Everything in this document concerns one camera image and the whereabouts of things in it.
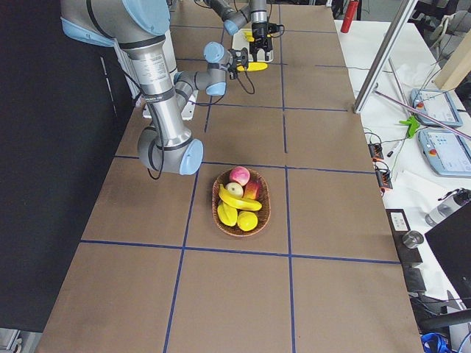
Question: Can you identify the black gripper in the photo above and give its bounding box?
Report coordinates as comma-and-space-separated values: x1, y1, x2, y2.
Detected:
249, 22, 284, 61
228, 48, 249, 79

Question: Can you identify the yellow banana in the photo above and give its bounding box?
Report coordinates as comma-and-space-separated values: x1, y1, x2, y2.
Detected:
219, 184, 262, 211
244, 31, 255, 42
237, 62, 269, 72

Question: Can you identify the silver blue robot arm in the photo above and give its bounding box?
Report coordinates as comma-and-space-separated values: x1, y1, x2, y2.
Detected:
60, 1, 249, 175
203, 0, 284, 62

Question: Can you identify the brown woven basket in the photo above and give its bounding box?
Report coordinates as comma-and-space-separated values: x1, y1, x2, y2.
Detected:
211, 168, 271, 238

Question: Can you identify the white bear print tray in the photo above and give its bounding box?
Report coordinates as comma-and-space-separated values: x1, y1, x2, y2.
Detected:
232, 28, 272, 63

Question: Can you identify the red fire extinguisher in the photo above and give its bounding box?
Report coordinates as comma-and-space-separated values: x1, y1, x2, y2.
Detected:
340, 0, 360, 33

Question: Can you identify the red pink apple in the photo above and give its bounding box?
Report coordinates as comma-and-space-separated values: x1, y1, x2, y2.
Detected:
229, 166, 251, 186

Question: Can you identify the pale green apple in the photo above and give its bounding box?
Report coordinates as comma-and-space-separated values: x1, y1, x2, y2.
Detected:
225, 182, 244, 198

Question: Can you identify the dark red apple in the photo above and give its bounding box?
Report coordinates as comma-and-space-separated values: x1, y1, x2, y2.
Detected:
243, 179, 262, 200

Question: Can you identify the metal rod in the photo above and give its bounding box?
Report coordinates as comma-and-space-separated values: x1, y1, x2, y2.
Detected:
373, 90, 471, 140

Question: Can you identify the yellow lemon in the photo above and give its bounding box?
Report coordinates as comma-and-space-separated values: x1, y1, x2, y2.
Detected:
237, 211, 258, 232

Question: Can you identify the orange black electronics board upper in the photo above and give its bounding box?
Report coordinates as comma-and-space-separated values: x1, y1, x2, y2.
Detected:
368, 143, 384, 162

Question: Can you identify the orange black electronics board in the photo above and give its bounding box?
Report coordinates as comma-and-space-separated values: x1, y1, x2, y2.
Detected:
375, 168, 393, 192
368, 143, 384, 162

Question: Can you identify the green plastic clamp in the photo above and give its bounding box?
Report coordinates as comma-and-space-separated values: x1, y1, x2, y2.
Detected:
399, 115, 420, 139

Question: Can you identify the orange black electronics board lower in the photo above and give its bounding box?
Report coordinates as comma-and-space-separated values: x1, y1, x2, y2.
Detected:
375, 168, 393, 192

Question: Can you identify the upper teach pendant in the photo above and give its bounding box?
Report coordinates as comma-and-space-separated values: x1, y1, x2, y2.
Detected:
410, 88, 463, 128

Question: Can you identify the teach pendant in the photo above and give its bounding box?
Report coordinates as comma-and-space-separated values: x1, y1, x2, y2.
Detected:
417, 129, 470, 177
410, 88, 463, 128

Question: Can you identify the lower teach pendant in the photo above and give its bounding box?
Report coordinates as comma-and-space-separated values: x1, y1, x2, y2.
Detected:
417, 129, 470, 177

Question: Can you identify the metal cylinder weight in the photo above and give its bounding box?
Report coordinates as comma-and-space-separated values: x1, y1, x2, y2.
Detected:
402, 230, 425, 249

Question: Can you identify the clear water bottle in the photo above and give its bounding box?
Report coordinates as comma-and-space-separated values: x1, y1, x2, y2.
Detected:
425, 188, 470, 227

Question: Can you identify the black monitor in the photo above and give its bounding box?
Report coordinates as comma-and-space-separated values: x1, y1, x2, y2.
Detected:
425, 206, 470, 309

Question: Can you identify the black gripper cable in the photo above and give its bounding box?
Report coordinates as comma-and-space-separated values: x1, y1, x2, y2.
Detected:
187, 69, 256, 107

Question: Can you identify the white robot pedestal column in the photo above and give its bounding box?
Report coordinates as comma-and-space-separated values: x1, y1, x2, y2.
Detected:
114, 30, 198, 121

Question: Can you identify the aluminium frame post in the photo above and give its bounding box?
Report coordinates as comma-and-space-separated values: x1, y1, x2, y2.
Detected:
353, 0, 417, 114

